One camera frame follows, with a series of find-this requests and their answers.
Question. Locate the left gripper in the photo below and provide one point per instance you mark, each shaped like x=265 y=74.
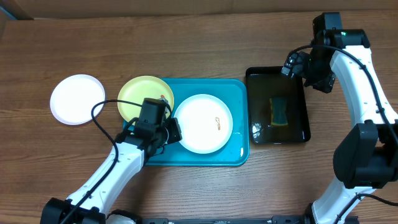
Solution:
x=173 y=124

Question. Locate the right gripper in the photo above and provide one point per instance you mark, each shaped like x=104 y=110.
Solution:
x=295 y=68

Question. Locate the white plate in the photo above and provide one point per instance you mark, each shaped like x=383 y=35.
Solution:
x=73 y=99
x=206 y=123

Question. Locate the green yellow sponge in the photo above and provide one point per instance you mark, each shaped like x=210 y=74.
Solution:
x=278 y=111

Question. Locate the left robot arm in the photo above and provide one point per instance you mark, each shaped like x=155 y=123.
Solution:
x=143 y=137

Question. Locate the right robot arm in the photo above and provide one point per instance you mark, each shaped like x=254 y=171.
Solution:
x=366 y=160

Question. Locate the black water tray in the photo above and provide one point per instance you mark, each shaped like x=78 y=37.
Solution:
x=264 y=83

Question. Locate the teal plastic tray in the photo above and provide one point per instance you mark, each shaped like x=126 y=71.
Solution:
x=233 y=93

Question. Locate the yellow-green plate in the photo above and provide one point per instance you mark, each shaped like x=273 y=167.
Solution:
x=139 y=88

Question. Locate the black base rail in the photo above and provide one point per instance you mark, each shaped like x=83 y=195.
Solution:
x=278 y=219

